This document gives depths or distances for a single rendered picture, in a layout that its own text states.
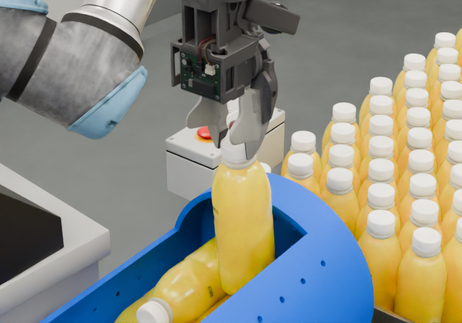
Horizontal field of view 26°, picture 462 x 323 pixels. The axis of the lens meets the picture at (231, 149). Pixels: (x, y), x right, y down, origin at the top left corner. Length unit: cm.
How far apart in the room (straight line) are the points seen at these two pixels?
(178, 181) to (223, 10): 67
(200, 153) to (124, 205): 189
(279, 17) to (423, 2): 408
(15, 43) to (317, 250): 44
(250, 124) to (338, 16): 386
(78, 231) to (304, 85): 298
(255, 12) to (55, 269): 44
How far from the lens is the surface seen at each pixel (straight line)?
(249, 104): 108
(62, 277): 131
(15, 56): 125
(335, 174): 153
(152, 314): 122
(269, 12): 108
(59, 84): 126
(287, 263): 117
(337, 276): 121
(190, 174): 162
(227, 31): 104
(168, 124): 395
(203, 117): 112
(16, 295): 127
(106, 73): 127
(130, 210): 343
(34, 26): 126
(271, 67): 107
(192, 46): 103
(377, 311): 147
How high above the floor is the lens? 191
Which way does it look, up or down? 30 degrees down
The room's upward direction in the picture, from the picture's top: straight up
